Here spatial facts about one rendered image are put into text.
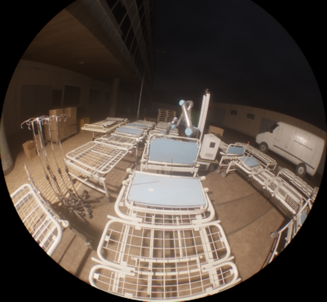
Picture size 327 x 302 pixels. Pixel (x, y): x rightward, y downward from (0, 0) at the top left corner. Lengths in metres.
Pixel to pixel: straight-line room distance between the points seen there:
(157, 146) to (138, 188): 0.65
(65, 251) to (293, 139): 8.68
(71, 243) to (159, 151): 1.69
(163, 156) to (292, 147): 7.38
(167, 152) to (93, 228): 1.41
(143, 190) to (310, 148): 7.80
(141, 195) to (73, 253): 1.11
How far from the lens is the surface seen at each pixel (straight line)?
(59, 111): 3.75
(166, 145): 1.35
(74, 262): 1.45
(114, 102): 8.29
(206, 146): 2.23
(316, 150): 7.76
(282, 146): 7.76
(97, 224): 1.43
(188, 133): 1.89
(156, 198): 0.91
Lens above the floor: 1.26
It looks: 17 degrees down
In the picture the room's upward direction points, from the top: 9 degrees clockwise
